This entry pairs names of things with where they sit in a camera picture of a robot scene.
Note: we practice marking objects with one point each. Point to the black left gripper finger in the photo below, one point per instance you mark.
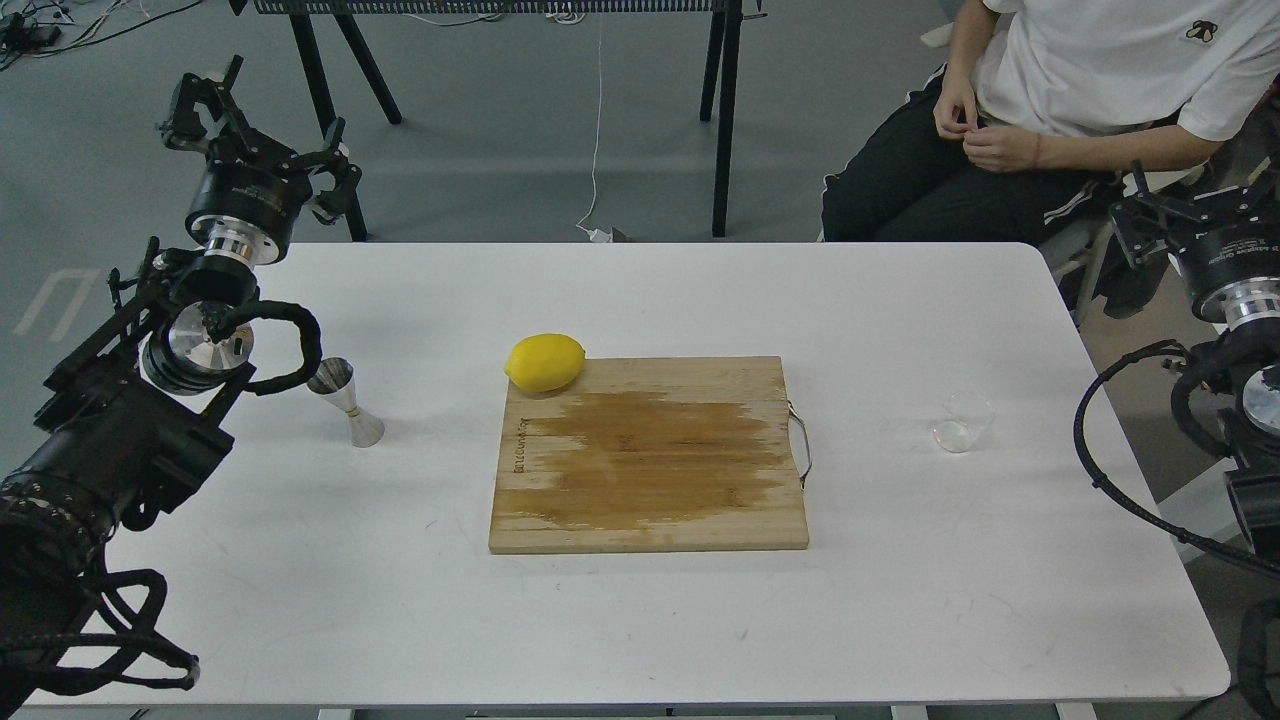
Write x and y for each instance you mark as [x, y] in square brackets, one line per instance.
[202, 111]
[329, 206]

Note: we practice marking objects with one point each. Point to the seated person white shirt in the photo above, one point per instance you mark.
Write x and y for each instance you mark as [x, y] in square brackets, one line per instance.
[1107, 83]

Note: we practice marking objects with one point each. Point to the grey office chair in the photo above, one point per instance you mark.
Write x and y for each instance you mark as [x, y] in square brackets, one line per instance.
[1084, 256]

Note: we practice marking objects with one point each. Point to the yellow lemon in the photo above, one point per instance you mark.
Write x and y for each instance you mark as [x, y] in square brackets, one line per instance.
[545, 363]

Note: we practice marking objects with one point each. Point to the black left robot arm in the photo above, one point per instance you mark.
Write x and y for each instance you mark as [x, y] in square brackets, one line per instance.
[134, 418]

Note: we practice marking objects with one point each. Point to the wooden cutting board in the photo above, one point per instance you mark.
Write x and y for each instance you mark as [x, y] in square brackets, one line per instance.
[651, 454]

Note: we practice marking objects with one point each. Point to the person's left hand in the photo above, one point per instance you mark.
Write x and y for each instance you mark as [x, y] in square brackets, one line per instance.
[1003, 149]

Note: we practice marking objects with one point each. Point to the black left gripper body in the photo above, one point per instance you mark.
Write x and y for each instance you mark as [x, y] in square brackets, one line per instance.
[248, 200]

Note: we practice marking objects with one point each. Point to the steel double jigger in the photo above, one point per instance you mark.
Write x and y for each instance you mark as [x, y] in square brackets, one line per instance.
[334, 381]

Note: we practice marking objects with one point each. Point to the black metal table frame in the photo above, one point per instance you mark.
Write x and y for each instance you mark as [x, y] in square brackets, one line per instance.
[525, 127]

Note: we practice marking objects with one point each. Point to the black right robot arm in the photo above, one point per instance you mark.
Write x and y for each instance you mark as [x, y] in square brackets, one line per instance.
[1224, 398]

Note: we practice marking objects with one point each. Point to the small clear glass cup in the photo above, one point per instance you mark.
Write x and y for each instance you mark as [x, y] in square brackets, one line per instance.
[967, 415]

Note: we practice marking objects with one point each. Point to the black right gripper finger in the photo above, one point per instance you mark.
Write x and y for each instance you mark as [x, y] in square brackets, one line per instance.
[1254, 204]
[1142, 219]

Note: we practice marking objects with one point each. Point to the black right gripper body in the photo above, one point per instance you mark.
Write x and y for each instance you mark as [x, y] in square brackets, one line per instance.
[1230, 265]

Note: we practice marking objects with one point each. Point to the person's right hand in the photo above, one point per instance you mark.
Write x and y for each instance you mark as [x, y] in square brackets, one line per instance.
[956, 111]

